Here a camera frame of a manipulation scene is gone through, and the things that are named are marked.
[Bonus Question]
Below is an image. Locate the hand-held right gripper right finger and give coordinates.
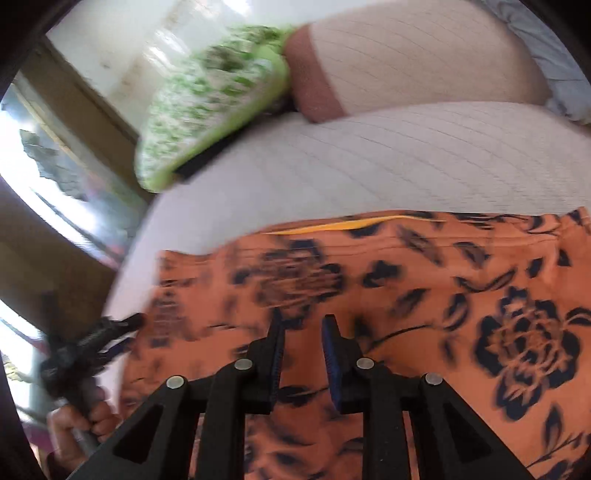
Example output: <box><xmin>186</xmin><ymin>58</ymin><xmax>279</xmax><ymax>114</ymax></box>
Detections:
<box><xmin>321</xmin><ymin>314</ymin><xmax>536</xmax><ymax>480</ymax></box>

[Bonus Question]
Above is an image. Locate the grey pillow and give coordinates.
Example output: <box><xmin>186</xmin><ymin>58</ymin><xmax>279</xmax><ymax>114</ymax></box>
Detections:
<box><xmin>475</xmin><ymin>0</ymin><xmax>591</xmax><ymax>121</ymax></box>

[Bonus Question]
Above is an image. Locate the pink bolster pillow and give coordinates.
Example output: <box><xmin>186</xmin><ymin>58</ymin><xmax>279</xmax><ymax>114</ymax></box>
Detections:
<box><xmin>283</xmin><ymin>0</ymin><xmax>555</xmax><ymax>124</ymax></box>

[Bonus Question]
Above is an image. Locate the wooden door with patterned glass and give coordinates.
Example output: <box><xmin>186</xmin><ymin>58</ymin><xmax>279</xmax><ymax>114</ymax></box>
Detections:
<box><xmin>0</xmin><ymin>39</ymin><xmax>155</xmax><ymax>333</ymax></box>

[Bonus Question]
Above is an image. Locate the person's left hand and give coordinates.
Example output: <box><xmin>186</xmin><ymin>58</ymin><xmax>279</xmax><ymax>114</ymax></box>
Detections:
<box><xmin>46</xmin><ymin>398</ymin><xmax>124</xmax><ymax>469</ymax></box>

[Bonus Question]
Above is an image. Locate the green patterned pillow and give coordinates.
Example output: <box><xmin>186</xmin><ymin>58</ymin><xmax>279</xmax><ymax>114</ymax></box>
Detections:
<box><xmin>134</xmin><ymin>23</ymin><xmax>296</xmax><ymax>193</ymax></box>

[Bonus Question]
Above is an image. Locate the orange floral dress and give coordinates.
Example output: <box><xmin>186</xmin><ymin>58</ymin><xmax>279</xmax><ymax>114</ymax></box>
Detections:
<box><xmin>117</xmin><ymin>210</ymin><xmax>591</xmax><ymax>480</ymax></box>

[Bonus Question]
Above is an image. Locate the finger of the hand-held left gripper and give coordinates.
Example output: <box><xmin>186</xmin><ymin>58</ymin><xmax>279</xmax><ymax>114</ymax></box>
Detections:
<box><xmin>98</xmin><ymin>338</ymin><xmax>138</xmax><ymax>363</ymax></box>
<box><xmin>102</xmin><ymin>313</ymin><xmax>148</xmax><ymax>340</ymax></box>

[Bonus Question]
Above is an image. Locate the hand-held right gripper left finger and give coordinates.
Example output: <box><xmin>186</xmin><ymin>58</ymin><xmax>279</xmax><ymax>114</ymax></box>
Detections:
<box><xmin>67</xmin><ymin>309</ymin><xmax>287</xmax><ymax>480</ymax></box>

